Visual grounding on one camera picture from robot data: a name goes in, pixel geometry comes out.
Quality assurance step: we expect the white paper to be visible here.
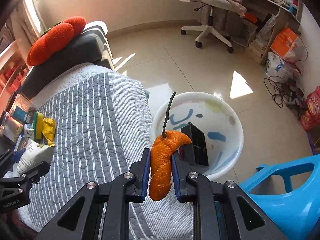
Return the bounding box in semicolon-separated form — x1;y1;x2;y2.
16;138;55;176

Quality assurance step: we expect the yellow snack wrapper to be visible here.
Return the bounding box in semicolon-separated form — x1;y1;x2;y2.
42;118;56;146

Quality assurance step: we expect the green yellow sponge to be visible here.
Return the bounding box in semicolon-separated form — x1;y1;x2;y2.
33;112;43;140

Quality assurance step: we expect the black plastic tray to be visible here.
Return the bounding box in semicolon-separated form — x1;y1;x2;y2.
180;122;209;167

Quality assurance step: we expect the orange peel with stem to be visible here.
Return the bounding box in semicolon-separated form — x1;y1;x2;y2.
149;92;191;201

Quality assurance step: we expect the small grey drink carton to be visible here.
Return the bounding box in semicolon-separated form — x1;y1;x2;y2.
23;124;34;141

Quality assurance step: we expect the white patterned trash bin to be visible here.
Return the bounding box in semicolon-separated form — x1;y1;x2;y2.
166;92;244;181

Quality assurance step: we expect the jar with mixed nuts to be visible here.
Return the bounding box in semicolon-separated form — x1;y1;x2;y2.
1;116;23;143

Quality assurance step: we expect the jar with teal label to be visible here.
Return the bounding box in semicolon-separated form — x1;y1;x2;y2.
9;94;35;125

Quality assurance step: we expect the blue plastic stool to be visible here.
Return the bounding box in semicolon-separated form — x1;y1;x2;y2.
240;155;320;239

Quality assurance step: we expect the grey striped quilted cover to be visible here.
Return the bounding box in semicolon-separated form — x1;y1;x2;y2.
19;63;152;231

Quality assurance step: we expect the pink white bookshelf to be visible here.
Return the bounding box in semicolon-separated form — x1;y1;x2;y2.
1;41;30;108

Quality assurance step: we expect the red snack bag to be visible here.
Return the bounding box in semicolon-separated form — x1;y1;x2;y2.
300;86;320;132

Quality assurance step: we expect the beige curtain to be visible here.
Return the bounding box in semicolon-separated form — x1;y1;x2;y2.
10;0;46;61

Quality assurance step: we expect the red tomato cushion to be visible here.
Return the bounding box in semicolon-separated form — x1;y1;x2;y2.
27;16;86;66

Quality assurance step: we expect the black seat cushion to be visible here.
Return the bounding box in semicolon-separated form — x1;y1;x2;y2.
21;21;114;100

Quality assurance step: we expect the white plastic bag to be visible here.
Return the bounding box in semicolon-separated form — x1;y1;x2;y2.
265;51;293;83

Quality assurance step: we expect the orange cardboard box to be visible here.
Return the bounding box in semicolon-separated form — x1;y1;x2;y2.
271;27;303;61

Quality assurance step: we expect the wooden desk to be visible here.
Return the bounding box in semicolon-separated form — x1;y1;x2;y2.
226;0;300;64

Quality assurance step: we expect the white office chair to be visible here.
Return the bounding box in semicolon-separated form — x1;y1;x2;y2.
181;3;234;53

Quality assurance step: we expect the black cable tangle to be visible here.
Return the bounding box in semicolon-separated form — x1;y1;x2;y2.
263;76;306;113

